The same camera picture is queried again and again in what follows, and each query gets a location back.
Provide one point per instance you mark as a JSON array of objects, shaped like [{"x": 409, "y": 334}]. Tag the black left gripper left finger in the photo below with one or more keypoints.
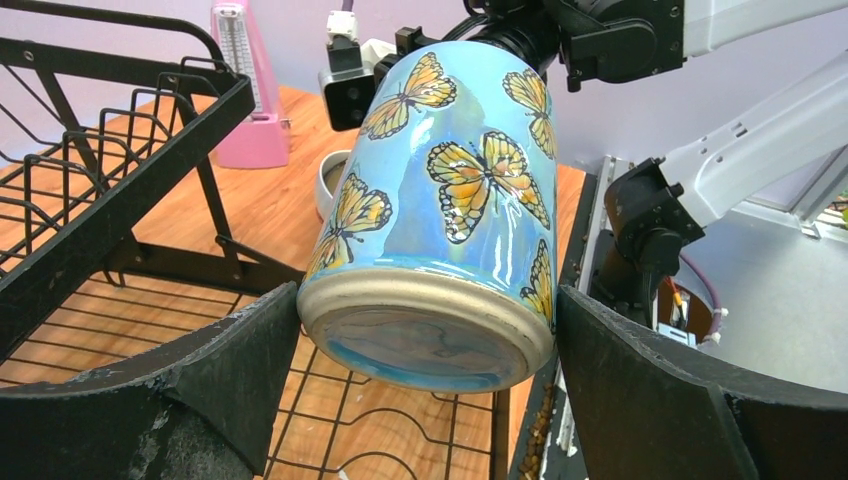
[{"x": 202, "y": 406}]

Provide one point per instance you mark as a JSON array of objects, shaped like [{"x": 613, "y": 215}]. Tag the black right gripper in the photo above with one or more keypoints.
[{"x": 524, "y": 29}]

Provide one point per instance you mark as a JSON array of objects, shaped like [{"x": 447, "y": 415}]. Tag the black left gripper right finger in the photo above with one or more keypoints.
[{"x": 648, "y": 407}]

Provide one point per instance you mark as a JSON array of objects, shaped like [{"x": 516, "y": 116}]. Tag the blue butterfly mug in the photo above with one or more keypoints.
[{"x": 436, "y": 266}]

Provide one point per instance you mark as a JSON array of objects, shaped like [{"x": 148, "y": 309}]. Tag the patterned ceramic bowl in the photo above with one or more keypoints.
[{"x": 331, "y": 168}]

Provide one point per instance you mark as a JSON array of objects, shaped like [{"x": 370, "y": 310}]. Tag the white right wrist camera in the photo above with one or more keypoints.
[{"x": 348, "y": 84}]

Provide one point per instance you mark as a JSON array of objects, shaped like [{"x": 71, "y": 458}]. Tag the black wire dish rack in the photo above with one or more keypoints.
[{"x": 133, "y": 128}]

